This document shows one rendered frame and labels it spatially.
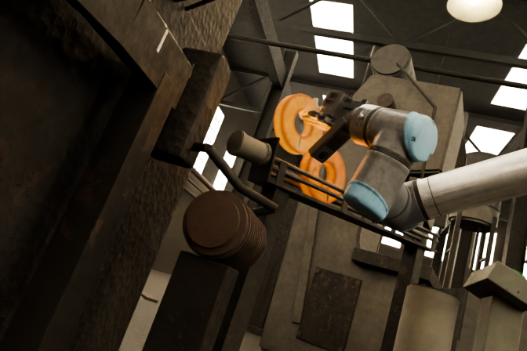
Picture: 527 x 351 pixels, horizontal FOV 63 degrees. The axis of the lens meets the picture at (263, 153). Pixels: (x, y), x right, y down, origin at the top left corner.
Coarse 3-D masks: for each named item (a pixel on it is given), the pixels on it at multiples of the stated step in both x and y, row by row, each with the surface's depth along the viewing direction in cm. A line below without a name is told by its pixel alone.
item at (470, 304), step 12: (444, 288) 242; (456, 288) 228; (468, 300) 217; (480, 300) 217; (468, 312) 215; (456, 324) 216; (468, 324) 213; (456, 336) 212; (468, 336) 211; (456, 348) 209; (468, 348) 209
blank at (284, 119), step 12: (288, 96) 108; (300, 96) 109; (276, 108) 107; (288, 108) 106; (300, 108) 109; (276, 120) 106; (288, 120) 105; (276, 132) 106; (288, 132) 105; (312, 132) 111; (288, 144) 106; (300, 144) 108; (312, 144) 111
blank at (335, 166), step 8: (336, 152) 116; (304, 160) 111; (312, 160) 110; (328, 160) 114; (336, 160) 116; (304, 168) 110; (312, 168) 110; (328, 168) 117; (336, 168) 116; (344, 168) 118; (304, 176) 109; (328, 176) 118; (336, 176) 116; (344, 176) 118; (320, 184) 112; (336, 184) 116; (344, 184) 118; (304, 192) 111; (312, 192) 110; (320, 192) 112; (336, 192) 116; (320, 200) 112; (328, 200) 114
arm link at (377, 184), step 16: (368, 160) 83; (384, 160) 81; (400, 160) 80; (368, 176) 81; (384, 176) 80; (400, 176) 81; (352, 192) 82; (368, 192) 80; (384, 192) 80; (400, 192) 83; (368, 208) 80; (384, 208) 81; (400, 208) 86
